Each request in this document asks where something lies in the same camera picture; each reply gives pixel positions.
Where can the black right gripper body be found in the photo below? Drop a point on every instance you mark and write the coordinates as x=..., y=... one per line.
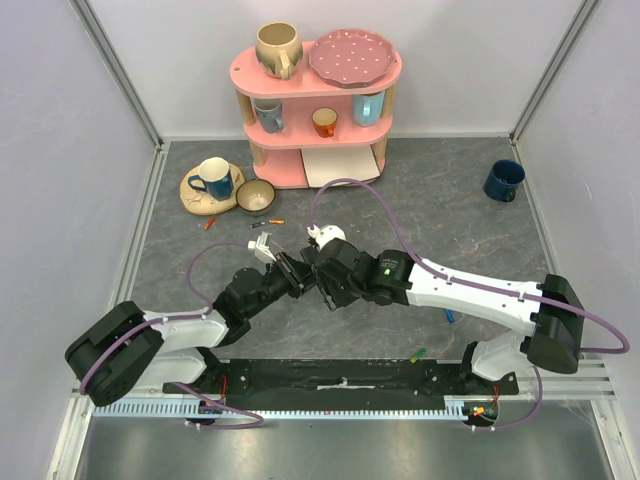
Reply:
x=325, y=282

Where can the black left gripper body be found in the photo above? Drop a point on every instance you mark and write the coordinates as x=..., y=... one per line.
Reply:
x=285, y=278

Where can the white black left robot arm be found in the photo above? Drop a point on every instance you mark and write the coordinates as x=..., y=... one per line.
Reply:
x=112, y=356

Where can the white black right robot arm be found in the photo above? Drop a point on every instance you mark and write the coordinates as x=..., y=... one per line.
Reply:
x=543, y=321

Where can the red battery near coaster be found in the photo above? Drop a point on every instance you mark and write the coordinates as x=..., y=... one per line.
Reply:
x=209, y=223

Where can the brown beige bowl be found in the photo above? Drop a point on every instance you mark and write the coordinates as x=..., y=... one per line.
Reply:
x=256, y=196

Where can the beige round coaster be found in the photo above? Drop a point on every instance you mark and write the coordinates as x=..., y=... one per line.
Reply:
x=202, y=204

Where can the green yellow battery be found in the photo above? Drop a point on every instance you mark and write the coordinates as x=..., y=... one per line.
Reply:
x=418, y=355

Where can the white flat board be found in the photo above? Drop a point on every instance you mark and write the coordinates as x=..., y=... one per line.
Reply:
x=322, y=165

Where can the navy white mug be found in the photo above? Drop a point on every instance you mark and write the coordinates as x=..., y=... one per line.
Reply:
x=214, y=178

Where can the pink three-tier shelf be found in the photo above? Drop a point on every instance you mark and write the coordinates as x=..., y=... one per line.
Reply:
x=277, y=157

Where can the small orange cup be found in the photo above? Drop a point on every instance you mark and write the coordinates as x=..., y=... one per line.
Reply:
x=324, y=121

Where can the light blue mug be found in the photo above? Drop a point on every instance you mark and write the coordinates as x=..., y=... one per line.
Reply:
x=367, y=109

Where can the grey blue mug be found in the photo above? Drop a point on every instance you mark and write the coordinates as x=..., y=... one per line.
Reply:
x=269, y=114

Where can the dark blue cup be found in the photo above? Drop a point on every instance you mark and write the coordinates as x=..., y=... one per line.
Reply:
x=503, y=180

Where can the pink dotted plate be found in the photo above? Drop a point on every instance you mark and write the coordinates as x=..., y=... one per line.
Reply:
x=351, y=58

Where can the beige ceramic mug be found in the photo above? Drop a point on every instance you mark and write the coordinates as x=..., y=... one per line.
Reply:
x=279, y=49

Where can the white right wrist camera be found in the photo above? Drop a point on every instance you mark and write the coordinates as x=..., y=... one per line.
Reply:
x=321, y=236

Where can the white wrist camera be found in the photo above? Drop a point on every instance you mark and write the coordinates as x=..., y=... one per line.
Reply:
x=321, y=236
x=261, y=249

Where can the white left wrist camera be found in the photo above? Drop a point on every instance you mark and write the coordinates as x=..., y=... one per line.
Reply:
x=261, y=249

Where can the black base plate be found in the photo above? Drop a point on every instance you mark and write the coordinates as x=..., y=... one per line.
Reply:
x=333, y=399

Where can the white slotted cable duct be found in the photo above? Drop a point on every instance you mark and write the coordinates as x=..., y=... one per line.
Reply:
x=194, y=409

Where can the aluminium frame rail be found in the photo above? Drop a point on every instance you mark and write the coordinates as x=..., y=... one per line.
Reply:
x=595, y=380

